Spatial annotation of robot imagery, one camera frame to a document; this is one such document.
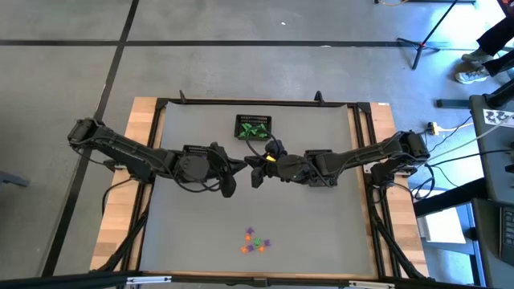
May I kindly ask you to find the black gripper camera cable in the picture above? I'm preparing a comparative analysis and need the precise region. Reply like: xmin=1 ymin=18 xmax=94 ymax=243
xmin=244 ymin=127 xmax=283 ymax=162
xmin=171 ymin=175 xmax=226 ymax=194

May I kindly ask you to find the black desk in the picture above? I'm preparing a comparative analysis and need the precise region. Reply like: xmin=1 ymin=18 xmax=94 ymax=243
xmin=468 ymin=94 xmax=514 ymax=289

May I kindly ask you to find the person's shoe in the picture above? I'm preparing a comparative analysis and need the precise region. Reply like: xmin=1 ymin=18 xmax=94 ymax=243
xmin=455 ymin=67 xmax=490 ymax=85
xmin=461 ymin=48 xmax=495 ymax=64

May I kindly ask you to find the gray chair base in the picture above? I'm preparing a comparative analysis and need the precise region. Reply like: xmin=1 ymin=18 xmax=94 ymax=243
xmin=0 ymin=169 xmax=31 ymax=188

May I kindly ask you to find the white cable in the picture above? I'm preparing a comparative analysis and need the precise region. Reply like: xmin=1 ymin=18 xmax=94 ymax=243
xmin=435 ymin=116 xmax=514 ymax=156

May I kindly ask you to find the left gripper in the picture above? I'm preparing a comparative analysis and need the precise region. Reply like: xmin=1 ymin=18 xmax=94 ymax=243
xmin=207 ymin=141 xmax=249 ymax=199

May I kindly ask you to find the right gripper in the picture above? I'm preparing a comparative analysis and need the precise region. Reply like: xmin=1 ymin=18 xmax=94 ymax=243
xmin=243 ymin=139 xmax=288 ymax=189

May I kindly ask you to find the black aluminium rig frame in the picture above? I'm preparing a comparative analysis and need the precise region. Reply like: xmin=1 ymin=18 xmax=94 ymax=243
xmin=0 ymin=90 xmax=514 ymax=289

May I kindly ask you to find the white panel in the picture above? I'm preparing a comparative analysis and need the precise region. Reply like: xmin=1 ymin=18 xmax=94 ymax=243
xmin=416 ymin=202 xmax=477 ymax=258

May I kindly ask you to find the black desk beam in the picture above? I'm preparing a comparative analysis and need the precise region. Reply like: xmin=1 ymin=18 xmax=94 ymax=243
xmin=413 ymin=177 xmax=489 ymax=218

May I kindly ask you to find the silver frame bracket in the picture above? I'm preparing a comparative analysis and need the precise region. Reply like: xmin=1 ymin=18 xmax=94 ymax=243
xmin=347 ymin=280 xmax=397 ymax=289
xmin=125 ymin=275 xmax=173 ymax=286

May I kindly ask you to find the black floor stand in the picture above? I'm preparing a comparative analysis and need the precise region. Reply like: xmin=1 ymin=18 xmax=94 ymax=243
xmin=436 ymin=78 xmax=514 ymax=110

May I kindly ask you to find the white paper label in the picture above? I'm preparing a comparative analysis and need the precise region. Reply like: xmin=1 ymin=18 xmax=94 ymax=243
xmin=483 ymin=108 xmax=514 ymax=128

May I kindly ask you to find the person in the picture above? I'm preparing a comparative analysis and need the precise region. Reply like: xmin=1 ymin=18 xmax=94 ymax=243
xmin=455 ymin=14 xmax=514 ymax=85

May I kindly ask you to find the black keyboard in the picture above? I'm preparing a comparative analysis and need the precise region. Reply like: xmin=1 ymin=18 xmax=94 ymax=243
xmin=499 ymin=206 xmax=514 ymax=267

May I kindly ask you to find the black tripod stand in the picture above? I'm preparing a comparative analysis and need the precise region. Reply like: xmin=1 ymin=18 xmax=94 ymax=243
xmin=396 ymin=0 xmax=459 ymax=70

